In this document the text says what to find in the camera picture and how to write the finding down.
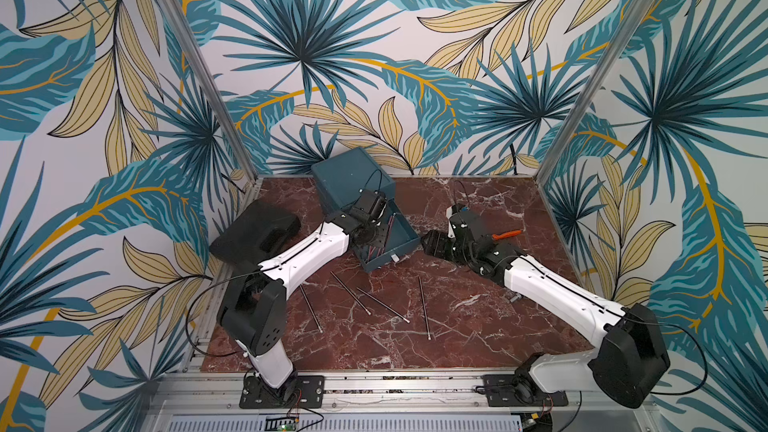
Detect green circuit board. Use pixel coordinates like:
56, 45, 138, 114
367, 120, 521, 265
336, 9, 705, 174
264, 417, 299, 432

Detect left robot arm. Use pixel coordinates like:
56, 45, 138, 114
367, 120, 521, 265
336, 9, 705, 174
210, 189, 388, 399

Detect red pencil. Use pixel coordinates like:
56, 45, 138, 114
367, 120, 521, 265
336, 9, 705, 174
383, 212, 397, 249
377, 226, 387, 257

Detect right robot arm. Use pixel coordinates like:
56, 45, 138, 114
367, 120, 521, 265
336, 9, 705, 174
421, 205, 670, 409

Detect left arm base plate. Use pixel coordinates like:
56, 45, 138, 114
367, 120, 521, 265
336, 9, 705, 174
239, 375, 325, 409

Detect teal three-drawer cabinet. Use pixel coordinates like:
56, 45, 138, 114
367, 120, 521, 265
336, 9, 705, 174
311, 148, 396, 234

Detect teal drawer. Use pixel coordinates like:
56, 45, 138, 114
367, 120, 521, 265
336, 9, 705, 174
350, 200, 420, 273

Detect orange handled pliers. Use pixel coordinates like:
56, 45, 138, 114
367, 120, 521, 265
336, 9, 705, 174
491, 229, 523, 241

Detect aluminium front rail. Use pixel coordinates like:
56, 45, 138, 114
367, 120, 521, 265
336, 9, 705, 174
140, 369, 666, 431

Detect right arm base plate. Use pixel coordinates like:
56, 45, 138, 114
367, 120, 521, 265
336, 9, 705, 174
475, 374, 569, 410

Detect black pencil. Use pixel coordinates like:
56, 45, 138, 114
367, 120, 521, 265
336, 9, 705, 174
357, 287, 410, 323
417, 277, 432, 341
299, 285, 323, 334
331, 272, 372, 316

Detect black cloth cover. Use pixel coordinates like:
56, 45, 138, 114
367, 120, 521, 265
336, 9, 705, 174
209, 199, 300, 275

